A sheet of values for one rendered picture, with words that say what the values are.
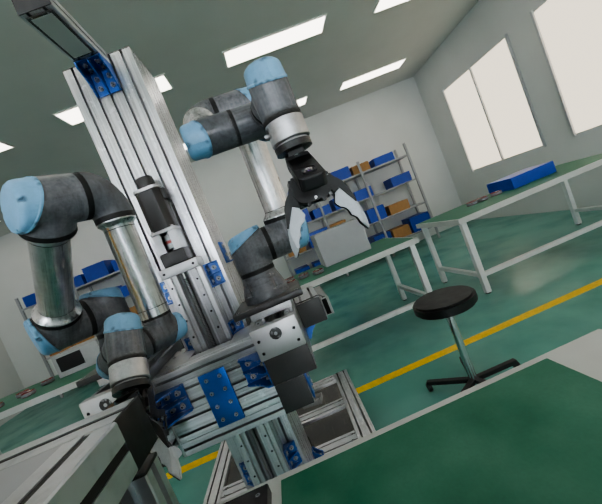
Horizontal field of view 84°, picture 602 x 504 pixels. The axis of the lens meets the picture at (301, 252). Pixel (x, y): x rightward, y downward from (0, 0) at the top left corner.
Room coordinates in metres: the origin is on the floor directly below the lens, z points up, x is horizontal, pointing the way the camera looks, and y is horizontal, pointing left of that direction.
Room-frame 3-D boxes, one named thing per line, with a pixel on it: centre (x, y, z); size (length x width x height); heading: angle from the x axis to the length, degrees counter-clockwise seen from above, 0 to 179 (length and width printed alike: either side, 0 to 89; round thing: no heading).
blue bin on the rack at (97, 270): (6.46, 3.68, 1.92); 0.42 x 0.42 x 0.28; 5
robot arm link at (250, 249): (1.11, 0.15, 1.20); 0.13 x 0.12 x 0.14; 100
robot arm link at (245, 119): (0.73, -0.03, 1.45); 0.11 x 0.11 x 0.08; 10
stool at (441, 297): (1.81, -0.65, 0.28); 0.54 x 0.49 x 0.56; 4
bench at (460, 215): (3.47, -2.32, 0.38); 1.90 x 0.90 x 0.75; 94
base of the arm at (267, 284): (1.10, 0.16, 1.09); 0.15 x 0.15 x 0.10
